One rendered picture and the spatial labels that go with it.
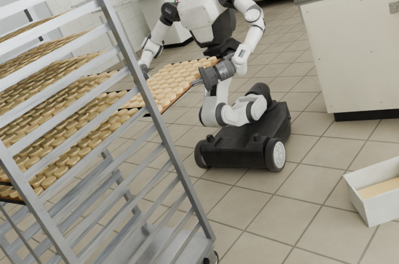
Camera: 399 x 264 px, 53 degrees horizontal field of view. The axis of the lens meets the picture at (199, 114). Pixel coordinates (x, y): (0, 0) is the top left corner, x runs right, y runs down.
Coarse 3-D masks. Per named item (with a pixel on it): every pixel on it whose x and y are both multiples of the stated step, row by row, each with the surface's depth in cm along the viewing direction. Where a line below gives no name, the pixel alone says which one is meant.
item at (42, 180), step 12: (108, 120) 165; (120, 120) 160; (96, 132) 157; (108, 132) 153; (84, 144) 151; (96, 144) 147; (60, 156) 151; (72, 156) 147; (48, 168) 142; (60, 168) 138; (36, 180) 136; (48, 180) 133; (0, 192) 139; (12, 192) 135; (36, 192) 128
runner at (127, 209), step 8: (168, 160) 173; (160, 168) 169; (168, 168) 173; (160, 176) 169; (152, 184) 165; (144, 192) 161; (136, 200) 157; (128, 208) 154; (120, 216) 150; (112, 224) 147; (104, 232) 144; (96, 240) 141; (88, 248) 138; (96, 248) 141; (80, 256) 135; (88, 256) 138
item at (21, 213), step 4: (20, 208) 163; (24, 208) 164; (16, 212) 161; (20, 212) 162; (24, 212) 164; (12, 216) 160; (16, 216) 161; (20, 216) 162; (24, 216) 161; (12, 220) 160; (16, 220) 161; (20, 220) 160; (4, 224) 157; (8, 224) 158; (0, 228) 156; (4, 228) 157; (8, 228) 157; (0, 232) 156; (4, 232) 155; (0, 236) 154
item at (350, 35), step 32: (320, 0) 232; (352, 0) 223; (384, 0) 215; (320, 32) 241; (352, 32) 232; (384, 32) 224; (320, 64) 252; (352, 64) 242; (384, 64) 233; (352, 96) 253; (384, 96) 243
